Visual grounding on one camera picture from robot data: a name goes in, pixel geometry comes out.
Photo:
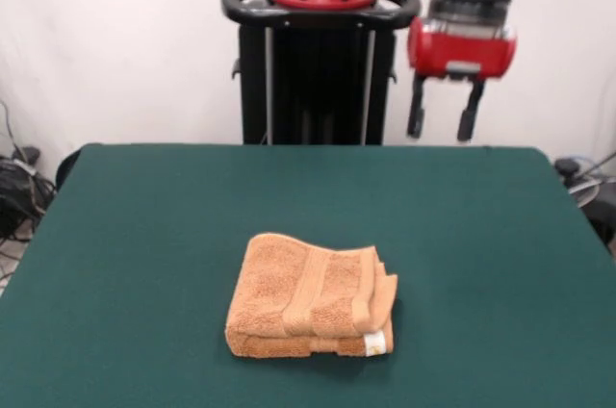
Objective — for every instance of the orange terry towel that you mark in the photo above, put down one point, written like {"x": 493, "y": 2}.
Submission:
{"x": 289, "y": 292}

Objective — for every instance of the grey round base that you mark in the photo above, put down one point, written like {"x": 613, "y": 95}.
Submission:
{"x": 584, "y": 191}

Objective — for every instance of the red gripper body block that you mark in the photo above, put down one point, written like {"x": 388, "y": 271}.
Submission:
{"x": 462, "y": 54}

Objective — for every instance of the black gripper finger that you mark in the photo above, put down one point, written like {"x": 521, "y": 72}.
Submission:
{"x": 470, "y": 114}
{"x": 417, "y": 109}

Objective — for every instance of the dark green table cloth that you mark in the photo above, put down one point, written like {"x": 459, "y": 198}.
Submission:
{"x": 144, "y": 259}

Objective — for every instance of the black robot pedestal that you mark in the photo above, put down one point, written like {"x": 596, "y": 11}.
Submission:
{"x": 313, "y": 90}

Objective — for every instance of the small black device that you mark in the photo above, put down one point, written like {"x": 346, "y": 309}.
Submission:
{"x": 567, "y": 167}
{"x": 26, "y": 154}

